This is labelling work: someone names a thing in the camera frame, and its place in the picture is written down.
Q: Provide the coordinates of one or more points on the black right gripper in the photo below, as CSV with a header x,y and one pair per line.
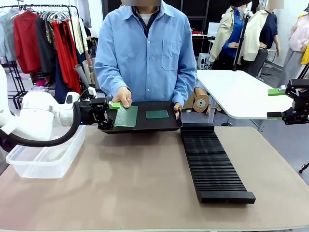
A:
x,y
300,101

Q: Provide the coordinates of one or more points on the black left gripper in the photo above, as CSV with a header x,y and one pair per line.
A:
x,y
96,111

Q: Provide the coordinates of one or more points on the large green PCB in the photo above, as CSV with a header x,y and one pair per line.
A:
x,y
126,116

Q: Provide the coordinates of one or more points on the small green PCB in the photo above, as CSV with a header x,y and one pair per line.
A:
x,y
157,114

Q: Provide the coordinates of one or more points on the black plastic tray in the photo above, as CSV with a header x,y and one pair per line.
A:
x,y
157,123

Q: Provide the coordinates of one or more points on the person's left forearm blue sleeve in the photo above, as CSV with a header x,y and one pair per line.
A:
x,y
186,89

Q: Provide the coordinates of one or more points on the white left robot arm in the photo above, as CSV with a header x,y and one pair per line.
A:
x,y
36,113

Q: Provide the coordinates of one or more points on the person's right forearm blue sleeve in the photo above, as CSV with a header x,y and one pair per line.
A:
x,y
108,77

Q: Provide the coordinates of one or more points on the person's right hand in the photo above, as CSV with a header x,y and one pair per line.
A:
x,y
123,96

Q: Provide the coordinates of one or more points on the person's left hand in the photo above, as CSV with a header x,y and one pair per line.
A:
x,y
177,110

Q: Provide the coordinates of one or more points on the white side table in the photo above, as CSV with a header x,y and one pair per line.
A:
x,y
236,94

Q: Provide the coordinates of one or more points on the grey paper roll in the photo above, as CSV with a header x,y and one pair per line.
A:
x,y
80,75

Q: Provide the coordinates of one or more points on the navy hanging garment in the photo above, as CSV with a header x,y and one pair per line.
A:
x,y
60,84

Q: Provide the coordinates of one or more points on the mannequin pink top yellow jacket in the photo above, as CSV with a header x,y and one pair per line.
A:
x,y
297,48

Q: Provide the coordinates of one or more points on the mannequin cream jacket navy top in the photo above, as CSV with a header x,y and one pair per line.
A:
x,y
260,38

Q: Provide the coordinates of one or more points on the person torso blue shirt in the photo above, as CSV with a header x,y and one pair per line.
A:
x,y
147,55

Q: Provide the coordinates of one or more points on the black tripod pole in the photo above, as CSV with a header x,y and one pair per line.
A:
x,y
241,41

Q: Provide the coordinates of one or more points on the black tripod leg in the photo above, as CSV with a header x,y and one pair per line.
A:
x,y
304,168

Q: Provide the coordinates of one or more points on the brown cardboard spool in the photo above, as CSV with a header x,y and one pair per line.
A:
x,y
201,102

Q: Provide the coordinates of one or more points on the red hanging dress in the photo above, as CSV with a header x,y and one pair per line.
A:
x,y
66,55

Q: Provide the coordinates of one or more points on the clear plastic box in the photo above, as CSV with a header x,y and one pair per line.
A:
x,y
46,159

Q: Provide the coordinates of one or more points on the white plastic crate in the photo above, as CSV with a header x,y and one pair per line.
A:
x,y
205,61

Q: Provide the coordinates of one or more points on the mannequin beige coat blue shirt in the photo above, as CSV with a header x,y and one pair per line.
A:
x,y
229,36

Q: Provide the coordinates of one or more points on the black slotted PCB rack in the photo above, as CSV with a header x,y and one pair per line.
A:
x,y
212,164

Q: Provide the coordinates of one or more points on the cream hanging garment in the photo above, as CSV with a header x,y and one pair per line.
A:
x,y
78,33

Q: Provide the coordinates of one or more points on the black hanging jacket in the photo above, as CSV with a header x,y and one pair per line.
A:
x,y
46,48

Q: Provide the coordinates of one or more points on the small black floor stand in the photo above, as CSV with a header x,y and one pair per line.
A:
x,y
14,82

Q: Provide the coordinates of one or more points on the black metal clothes rack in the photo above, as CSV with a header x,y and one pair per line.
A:
x,y
72,9

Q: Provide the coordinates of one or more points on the red hanging shirt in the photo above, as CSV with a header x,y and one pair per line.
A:
x,y
26,41

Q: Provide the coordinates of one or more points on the grey hanging shirt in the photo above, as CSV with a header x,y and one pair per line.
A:
x,y
7,33

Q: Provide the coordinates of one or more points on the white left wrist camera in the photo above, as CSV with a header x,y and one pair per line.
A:
x,y
92,91

